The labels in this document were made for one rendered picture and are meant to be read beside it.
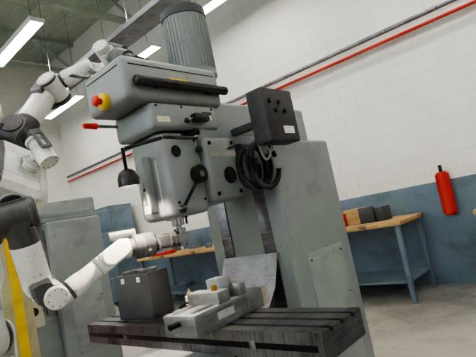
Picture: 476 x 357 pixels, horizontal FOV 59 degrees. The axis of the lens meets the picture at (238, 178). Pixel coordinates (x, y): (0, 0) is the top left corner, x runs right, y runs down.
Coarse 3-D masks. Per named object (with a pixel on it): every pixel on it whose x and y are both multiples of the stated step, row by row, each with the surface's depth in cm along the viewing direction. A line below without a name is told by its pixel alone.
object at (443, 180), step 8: (440, 168) 483; (440, 176) 478; (448, 176) 478; (440, 184) 479; (448, 184) 476; (440, 192) 481; (448, 192) 475; (448, 200) 475; (448, 208) 475; (456, 208) 474
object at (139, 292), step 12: (120, 276) 185; (132, 276) 180; (144, 276) 176; (156, 276) 179; (168, 276) 184; (120, 288) 185; (132, 288) 180; (144, 288) 176; (156, 288) 177; (168, 288) 183; (120, 300) 185; (132, 300) 181; (144, 300) 176; (156, 300) 176; (168, 300) 181; (120, 312) 185; (132, 312) 181; (144, 312) 177; (156, 312) 175
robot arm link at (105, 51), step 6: (96, 42) 174; (102, 42) 173; (108, 42) 179; (96, 48) 172; (102, 48) 171; (108, 48) 174; (114, 48) 172; (126, 48) 177; (96, 54) 174; (102, 54) 173; (108, 54) 173; (102, 60) 176; (108, 60) 172
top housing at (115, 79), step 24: (96, 72) 154; (120, 72) 143; (144, 72) 149; (168, 72) 157; (192, 72) 166; (120, 96) 143; (144, 96) 147; (168, 96) 154; (192, 96) 164; (216, 96) 174
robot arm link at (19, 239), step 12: (12, 204) 128; (24, 204) 128; (0, 216) 124; (12, 216) 125; (24, 216) 127; (0, 228) 124; (12, 228) 126; (24, 228) 127; (36, 228) 132; (12, 240) 127; (24, 240) 127; (36, 240) 130
